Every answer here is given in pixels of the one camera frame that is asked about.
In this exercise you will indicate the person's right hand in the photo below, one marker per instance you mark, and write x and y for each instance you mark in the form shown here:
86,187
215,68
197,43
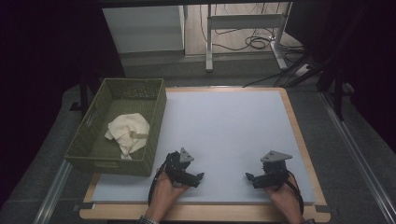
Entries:
285,199

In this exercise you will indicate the white cabinet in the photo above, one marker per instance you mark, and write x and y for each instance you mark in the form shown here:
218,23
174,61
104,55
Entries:
143,29

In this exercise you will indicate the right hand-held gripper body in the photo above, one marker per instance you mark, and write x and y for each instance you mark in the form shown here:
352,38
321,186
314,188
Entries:
275,172

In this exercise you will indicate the white metal desk frame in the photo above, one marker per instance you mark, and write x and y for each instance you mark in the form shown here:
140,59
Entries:
243,21

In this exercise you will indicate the person's left hand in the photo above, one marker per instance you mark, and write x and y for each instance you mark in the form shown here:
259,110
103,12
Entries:
165,197

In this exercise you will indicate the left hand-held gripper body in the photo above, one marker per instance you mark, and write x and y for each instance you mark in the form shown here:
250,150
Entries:
176,165

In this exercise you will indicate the green woven basket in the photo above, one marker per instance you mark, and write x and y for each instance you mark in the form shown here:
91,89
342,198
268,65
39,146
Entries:
124,161

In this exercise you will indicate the cream egg-print cloth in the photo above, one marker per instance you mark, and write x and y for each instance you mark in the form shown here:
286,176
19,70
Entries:
129,132

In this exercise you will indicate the black metal stand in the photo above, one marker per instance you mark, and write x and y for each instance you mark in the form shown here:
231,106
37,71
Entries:
337,93

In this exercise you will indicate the metal floor rail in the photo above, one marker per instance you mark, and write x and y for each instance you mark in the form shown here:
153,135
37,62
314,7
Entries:
358,155
53,193

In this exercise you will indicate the white power strip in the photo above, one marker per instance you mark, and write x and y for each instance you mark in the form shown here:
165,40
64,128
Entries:
302,70

